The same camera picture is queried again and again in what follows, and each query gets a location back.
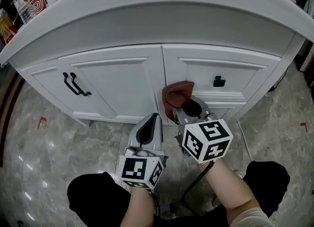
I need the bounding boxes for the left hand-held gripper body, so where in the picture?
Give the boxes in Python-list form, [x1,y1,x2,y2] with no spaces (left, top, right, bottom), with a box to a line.
[117,146,169,190]

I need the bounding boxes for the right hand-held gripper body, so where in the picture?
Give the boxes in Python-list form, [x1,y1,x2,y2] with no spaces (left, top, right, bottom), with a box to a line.
[174,113,234,165]

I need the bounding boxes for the dark red cloth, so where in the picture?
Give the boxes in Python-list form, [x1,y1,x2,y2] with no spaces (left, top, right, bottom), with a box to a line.
[162,80,195,120]

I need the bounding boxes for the small white drawer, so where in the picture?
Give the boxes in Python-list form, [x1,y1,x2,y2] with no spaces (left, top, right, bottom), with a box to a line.
[203,101,247,123]

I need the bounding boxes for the large white drawer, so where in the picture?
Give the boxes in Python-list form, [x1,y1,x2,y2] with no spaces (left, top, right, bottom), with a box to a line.
[161,43,282,103]

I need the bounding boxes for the person's left forearm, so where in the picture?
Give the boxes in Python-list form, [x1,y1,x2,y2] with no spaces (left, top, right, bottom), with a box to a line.
[120,188,157,227]

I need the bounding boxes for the person's right forearm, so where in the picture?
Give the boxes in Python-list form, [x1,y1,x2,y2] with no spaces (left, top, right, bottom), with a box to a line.
[205,158,261,227]

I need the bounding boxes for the black square drawer knob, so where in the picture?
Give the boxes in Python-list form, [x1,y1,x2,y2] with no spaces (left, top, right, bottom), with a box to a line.
[212,75,226,88]

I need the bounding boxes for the person's left shoe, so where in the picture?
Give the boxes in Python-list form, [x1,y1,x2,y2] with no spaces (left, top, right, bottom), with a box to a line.
[121,180,133,194]

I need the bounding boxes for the person's left leg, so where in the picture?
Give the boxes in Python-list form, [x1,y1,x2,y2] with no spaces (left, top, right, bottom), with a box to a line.
[67,171,157,227]

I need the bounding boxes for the person's leg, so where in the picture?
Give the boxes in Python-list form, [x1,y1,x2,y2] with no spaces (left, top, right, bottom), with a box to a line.
[242,161,290,218]
[67,171,157,227]

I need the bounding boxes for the black stool caster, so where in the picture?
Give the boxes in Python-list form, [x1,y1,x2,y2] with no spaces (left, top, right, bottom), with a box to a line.
[169,203,179,218]

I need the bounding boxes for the white cabinet door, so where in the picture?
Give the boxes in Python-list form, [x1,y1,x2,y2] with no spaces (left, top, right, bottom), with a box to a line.
[57,44,170,123]
[21,58,118,121]

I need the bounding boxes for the person's right leg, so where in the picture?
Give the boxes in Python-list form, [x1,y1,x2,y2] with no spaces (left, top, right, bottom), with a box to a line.
[242,161,290,218]

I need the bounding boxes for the person's white sleeve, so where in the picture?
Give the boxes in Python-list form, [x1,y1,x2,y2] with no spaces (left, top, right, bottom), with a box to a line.
[230,207,278,227]

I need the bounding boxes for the white vanity cabinet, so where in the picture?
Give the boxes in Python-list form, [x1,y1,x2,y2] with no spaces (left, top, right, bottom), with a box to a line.
[0,0,314,126]

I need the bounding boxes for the brown wooden step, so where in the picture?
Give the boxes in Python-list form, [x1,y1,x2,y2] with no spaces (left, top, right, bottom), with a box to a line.
[0,73,25,168]

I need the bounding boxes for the red white paper cup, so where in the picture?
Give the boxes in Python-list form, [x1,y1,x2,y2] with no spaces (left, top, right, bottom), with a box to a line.
[28,0,47,15]

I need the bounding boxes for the yellow red carton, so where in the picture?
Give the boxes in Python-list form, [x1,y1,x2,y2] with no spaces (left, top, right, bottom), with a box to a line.
[0,8,18,45]

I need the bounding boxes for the white floor cable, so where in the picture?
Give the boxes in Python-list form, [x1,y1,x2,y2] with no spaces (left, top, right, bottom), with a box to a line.
[236,120,252,162]

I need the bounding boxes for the thick black gripper cable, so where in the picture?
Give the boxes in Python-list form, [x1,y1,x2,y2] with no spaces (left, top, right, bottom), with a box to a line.
[149,190,161,218]
[181,162,214,218]

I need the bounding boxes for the black door handle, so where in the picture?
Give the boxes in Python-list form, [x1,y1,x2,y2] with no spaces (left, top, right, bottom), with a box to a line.
[62,72,85,96]
[70,72,92,96]

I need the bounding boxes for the dark wooden door frame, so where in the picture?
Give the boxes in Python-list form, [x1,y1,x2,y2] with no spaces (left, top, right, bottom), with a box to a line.
[298,9,314,86]

